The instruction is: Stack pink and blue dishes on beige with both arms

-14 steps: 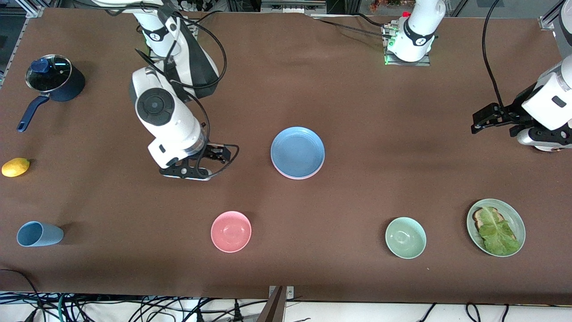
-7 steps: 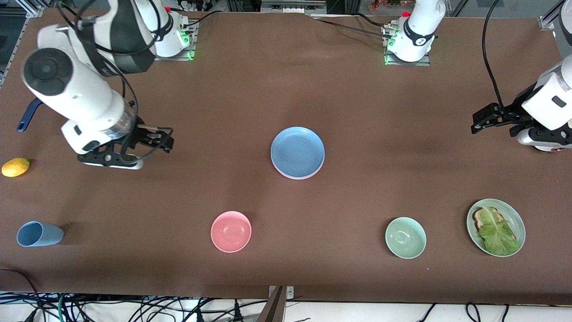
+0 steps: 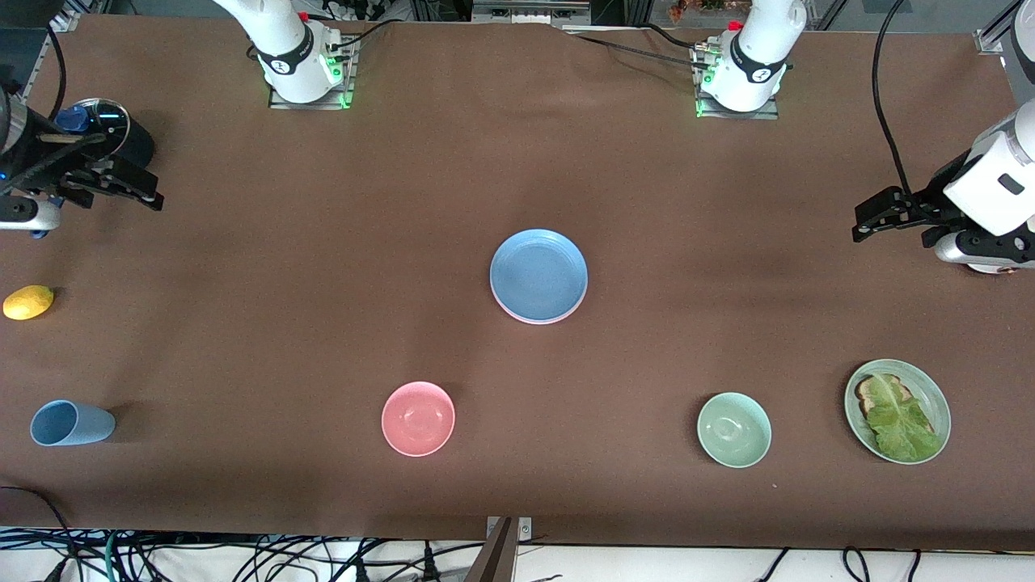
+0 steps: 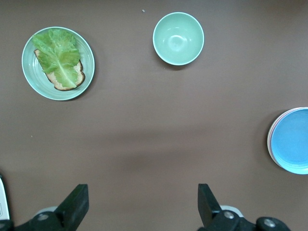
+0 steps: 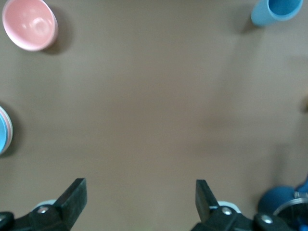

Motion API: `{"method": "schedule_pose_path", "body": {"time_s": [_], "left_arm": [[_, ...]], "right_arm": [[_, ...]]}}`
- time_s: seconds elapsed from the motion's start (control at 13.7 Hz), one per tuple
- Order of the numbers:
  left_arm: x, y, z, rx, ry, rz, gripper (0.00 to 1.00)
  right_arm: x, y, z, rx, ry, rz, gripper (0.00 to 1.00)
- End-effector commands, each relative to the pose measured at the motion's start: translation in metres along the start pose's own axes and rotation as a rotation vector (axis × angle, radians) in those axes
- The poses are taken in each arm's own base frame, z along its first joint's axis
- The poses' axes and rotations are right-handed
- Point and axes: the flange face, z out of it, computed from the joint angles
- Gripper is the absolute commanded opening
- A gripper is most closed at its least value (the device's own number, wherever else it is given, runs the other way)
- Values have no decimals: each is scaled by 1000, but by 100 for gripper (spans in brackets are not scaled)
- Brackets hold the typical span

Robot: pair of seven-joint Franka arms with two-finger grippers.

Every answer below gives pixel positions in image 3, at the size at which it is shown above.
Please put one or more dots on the pink plate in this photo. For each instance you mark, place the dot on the pink plate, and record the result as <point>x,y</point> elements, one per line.
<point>540,322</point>

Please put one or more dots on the blue plate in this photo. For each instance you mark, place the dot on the blue plate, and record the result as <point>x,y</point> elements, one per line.
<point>538,275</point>

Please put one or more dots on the orange red background object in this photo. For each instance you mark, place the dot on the orange red background object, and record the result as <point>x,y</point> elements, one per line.
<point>695,8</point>

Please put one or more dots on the green bowl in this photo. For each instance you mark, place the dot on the green bowl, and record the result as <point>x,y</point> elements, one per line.
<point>734,430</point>

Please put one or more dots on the dark mount post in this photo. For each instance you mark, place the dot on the dark mount post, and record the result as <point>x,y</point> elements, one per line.
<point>495,562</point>

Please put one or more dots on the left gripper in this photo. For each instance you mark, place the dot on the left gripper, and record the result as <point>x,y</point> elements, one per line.
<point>936,196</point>

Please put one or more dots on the aluminium frame profile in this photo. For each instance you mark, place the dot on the aluminium frame profile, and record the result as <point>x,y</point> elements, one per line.
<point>988,40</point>
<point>71,20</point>

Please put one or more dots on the pink bowl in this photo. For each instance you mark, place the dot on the pink bowl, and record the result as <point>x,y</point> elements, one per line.
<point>418,419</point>

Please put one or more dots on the brown table cloth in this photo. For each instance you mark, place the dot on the brown table cloth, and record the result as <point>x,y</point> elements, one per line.
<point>485,162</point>

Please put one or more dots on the black power plug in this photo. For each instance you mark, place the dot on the black power plug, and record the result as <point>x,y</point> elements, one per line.
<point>429,566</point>

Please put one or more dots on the grey metal box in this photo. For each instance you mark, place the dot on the grey metal box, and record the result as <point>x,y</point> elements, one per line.
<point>525,12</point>

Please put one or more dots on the glass pan lid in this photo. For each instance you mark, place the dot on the glass pan lid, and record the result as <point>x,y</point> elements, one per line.
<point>101,113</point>

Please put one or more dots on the green plate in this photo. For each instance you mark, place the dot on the green plate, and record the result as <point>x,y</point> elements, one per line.
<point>934,404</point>

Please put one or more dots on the green lettuce leaf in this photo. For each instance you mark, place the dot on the green lettuce leaf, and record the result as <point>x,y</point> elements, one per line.
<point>901,424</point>

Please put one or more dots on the yellow lemon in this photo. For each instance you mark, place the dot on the yellow lemon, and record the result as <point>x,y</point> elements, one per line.
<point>28,302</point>

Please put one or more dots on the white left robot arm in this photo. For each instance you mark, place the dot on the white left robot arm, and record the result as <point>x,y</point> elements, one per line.
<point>756,56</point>

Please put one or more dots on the blue saucepan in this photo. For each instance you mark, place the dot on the blue saucepan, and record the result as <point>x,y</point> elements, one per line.
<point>139,141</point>

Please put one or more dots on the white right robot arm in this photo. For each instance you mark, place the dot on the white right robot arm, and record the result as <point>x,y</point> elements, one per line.
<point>283,48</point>

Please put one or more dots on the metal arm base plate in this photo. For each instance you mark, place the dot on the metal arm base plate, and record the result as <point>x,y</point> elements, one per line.
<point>344,89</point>
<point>707,109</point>

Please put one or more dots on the blue cup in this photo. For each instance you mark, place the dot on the blue cup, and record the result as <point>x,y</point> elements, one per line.
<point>73,423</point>

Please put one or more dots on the toast bread slice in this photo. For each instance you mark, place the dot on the toast bread slice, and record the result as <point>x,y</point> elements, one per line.
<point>867,394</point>

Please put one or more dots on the small metal bracket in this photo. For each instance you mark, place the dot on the small metal bracket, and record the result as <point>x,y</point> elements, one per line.
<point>525,529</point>

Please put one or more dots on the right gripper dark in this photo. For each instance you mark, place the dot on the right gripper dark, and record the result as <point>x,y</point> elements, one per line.
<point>34,160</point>

